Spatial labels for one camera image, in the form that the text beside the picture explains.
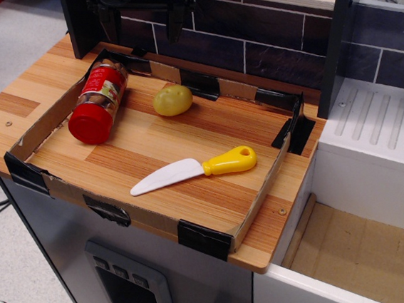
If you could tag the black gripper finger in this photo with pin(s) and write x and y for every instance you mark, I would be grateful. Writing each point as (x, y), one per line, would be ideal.
(175, 19)
(110, 21)

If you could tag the dark grey vertical post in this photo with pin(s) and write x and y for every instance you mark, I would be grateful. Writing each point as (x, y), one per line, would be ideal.
(331, 84)

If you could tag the grey toy dishwasher front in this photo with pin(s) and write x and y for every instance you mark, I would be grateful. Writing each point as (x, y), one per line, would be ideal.
(125, 280)

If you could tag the yellow toy potato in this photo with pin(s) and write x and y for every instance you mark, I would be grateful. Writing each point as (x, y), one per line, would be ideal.
(172, 100)

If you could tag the yellow-handled white toy knife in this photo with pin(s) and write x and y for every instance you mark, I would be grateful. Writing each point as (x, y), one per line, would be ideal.
(236, 160)

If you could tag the white toy sink drainboard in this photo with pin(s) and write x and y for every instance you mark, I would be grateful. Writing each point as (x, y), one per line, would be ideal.
(367, 119)

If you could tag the red-capped basil spice bottle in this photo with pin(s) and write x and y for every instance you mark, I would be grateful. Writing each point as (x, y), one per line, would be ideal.
(98, 104)

